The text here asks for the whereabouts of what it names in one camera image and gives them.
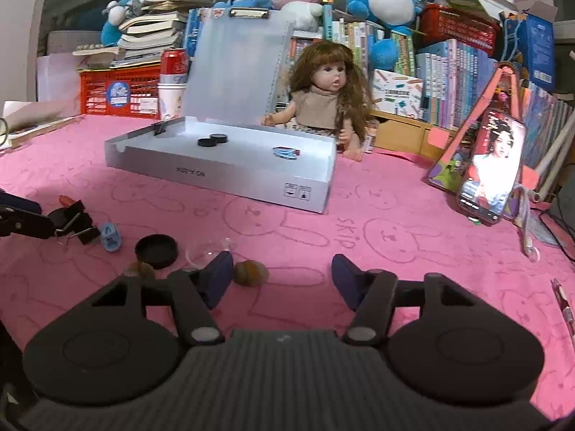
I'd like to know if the grey cardboard box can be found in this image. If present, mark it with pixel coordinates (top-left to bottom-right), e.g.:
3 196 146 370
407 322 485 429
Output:
104 116 337 214

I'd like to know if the pink phone stand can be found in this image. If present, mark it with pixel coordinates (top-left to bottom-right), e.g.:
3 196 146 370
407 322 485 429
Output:
426 64 541 199

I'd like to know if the wooden drawer organizer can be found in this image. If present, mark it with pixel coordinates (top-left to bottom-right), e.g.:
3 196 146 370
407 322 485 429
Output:
367 110 460 163

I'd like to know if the white cable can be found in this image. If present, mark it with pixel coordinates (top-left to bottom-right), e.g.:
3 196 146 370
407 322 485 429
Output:
512 183 541 262

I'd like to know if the blue and white plush toy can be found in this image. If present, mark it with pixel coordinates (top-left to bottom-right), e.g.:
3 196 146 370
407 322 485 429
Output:
101 0 134 48

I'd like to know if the large blue plush toy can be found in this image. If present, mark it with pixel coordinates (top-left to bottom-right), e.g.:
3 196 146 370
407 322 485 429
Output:
346 0 426 71

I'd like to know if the white pipe frame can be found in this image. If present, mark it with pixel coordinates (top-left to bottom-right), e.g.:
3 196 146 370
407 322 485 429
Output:
534 51 575 203

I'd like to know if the brown-haired doll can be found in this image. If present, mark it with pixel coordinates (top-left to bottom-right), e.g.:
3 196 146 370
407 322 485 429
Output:
261 40 374 162

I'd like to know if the brown acorn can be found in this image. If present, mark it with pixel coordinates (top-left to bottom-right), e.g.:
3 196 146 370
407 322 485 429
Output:
123 261 157 280
233 260 271 287

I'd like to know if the black round lid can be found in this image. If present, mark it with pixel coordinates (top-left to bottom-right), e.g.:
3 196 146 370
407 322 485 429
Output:
135 234 179 268

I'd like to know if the white paper cup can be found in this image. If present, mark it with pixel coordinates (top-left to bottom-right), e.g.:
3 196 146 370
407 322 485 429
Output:
157 83 188 121

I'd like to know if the small blue hair clip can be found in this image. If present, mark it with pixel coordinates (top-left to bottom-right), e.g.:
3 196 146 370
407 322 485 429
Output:
99 223 122 252

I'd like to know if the row of books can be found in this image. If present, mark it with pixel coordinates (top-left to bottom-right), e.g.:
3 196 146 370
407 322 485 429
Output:
186 4 575 171

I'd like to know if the smartphone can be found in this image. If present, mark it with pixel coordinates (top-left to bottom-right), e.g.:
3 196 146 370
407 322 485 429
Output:
456 108 528 226

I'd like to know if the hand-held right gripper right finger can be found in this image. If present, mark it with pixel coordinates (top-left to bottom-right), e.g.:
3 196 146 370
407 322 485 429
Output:
331 254 499 346

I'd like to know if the red soda can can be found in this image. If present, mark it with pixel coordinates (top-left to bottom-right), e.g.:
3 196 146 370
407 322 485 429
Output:
160 48 190 86

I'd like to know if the stack of books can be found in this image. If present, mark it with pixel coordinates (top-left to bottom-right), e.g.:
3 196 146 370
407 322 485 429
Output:
73 0 193 69

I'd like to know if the colourful printed box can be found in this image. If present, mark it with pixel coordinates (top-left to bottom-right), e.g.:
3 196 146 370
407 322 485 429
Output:
370 69 426 120

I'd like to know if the pink rabbit print towel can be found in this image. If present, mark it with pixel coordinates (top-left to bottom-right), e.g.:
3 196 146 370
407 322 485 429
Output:
0 114 575 418

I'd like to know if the red plastic basket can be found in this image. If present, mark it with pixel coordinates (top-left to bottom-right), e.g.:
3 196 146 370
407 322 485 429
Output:
79 66 165 118
419 3 502 57

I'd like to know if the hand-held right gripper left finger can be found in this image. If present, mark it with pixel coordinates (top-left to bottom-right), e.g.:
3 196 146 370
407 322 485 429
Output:
67 251 234 346

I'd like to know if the pen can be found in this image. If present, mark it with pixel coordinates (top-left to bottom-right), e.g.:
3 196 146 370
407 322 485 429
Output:
550 278 575 352

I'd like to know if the translucent plastic clipboard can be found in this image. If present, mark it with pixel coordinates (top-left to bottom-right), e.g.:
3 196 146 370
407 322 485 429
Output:
179 8 295 129

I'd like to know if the blue box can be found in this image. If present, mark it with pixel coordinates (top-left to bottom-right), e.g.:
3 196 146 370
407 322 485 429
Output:
502 10 558 96

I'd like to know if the clear plastic dish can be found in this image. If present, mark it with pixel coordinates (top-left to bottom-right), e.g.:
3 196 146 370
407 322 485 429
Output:
184 237 237 271

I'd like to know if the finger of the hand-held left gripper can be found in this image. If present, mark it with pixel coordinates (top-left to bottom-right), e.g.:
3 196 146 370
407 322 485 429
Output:
0 191 43 216
0 211 57 240

